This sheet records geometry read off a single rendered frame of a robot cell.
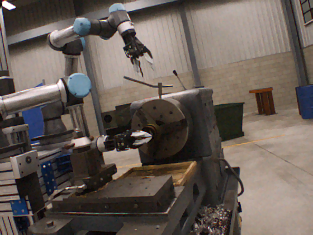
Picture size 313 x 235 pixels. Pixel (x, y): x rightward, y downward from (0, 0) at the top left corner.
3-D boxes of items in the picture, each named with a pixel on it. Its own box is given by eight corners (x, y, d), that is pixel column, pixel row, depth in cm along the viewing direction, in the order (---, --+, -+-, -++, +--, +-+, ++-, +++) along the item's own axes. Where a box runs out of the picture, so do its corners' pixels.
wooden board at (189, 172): (132, 174, 129) (131, 167, 129) (197, 168, 116) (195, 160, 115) (102, 197, 101) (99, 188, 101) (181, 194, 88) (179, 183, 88)
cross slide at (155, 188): (76, 192, 95) (73, 182, 95) (175, 187, 79) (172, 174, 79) (45, 211, 80) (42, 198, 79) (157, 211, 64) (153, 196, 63)
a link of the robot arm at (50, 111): (39, 120, 151) (35, 100, 150) (58, 117, 161) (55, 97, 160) (46, 118, 143) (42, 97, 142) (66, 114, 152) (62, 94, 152)
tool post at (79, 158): (88, 171, 86) (81, 145, 86) (104, 169, 84) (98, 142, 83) (74, 178, 80) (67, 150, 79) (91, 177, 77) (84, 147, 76)
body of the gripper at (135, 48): (127, 59, 107) (116, 36, 107) (135, 61, 115) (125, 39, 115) (141, 50, 104) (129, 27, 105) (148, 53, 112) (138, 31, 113)
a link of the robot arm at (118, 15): (116, 13, 117) (126, 1, 112) (124, 31, 117) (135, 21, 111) (104, 12, 112) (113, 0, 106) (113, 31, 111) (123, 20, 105)
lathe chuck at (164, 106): (139, 151, 141) (137, 98, 138) (191, 155, 130) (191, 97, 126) (132, 156, 133) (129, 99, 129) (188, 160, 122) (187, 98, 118)
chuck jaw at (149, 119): (153, 127, 130) (138, 111, 132) (159, 121, 128) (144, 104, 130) (145, 130, 120) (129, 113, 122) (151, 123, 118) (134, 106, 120)
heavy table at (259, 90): (252, 113, 1020) (248, 90, 1015) (262, 111, 1017) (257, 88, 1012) (266, 115, 860) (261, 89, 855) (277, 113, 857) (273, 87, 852)
